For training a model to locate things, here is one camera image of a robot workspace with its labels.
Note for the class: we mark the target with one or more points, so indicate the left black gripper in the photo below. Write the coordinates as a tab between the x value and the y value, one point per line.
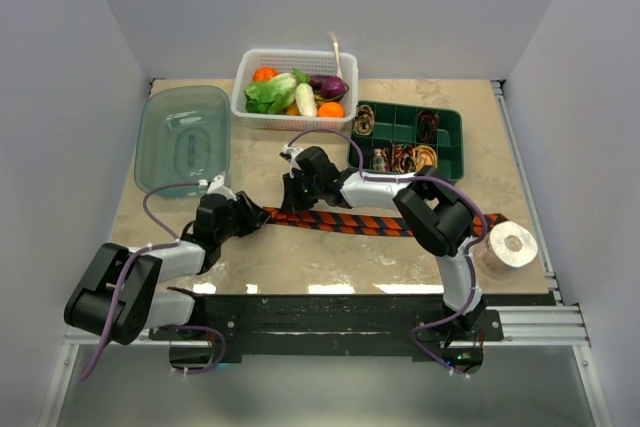
252	216

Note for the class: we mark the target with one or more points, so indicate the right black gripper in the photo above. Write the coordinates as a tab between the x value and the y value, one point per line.
291	201

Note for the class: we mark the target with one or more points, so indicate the orange navy striped tie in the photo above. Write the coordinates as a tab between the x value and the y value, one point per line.
341	223

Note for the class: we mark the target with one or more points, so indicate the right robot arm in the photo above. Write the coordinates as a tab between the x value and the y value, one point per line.
440	217

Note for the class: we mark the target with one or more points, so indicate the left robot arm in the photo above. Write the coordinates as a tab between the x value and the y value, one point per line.
115	295

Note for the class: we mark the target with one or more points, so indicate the paper tape roll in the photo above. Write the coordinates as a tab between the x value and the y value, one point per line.
505	250

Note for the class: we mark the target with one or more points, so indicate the orange fruit front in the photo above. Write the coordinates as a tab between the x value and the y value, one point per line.
331	110

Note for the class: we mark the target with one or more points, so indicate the colourful rolled tie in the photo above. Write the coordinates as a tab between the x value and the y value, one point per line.
380	160

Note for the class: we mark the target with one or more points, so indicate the brown patterned rolled tie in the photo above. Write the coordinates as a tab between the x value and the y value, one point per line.
364	120

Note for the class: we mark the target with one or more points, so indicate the white radish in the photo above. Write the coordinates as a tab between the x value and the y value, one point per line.
305	100

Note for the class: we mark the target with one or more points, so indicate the green compartment tray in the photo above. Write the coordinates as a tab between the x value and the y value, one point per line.
396	124

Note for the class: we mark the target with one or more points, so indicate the green lettuce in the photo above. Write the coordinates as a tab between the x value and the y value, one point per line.
271	97

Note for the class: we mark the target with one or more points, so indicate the red patterned rolled tie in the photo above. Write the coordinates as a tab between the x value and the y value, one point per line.
402	158

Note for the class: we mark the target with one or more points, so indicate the clear teal plastic container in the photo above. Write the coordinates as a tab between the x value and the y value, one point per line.
184	136

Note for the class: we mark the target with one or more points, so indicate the purple onion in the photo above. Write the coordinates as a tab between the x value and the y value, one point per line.
332	87

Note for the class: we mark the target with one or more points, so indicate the garlic stalk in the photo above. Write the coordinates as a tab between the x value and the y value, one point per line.
336	50

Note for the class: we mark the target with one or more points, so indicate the gold rolled tie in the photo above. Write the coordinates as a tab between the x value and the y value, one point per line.
424	156

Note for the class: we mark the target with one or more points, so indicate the white perforated basket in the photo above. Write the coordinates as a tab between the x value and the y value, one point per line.
303	64

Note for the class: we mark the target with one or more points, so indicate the orange pepper back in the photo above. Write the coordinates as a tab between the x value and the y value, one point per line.
265	73

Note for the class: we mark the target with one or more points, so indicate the black orange rolled tie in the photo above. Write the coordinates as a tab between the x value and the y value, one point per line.
427	126

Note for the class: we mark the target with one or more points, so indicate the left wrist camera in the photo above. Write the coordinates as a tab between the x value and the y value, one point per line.
217	186

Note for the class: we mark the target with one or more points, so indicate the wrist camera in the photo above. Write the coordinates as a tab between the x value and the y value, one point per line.
217	186
289	153

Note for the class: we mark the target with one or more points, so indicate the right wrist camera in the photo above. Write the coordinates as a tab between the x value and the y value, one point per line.
289	153

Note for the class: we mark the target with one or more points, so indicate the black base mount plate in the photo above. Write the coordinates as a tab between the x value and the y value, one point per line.
396	325

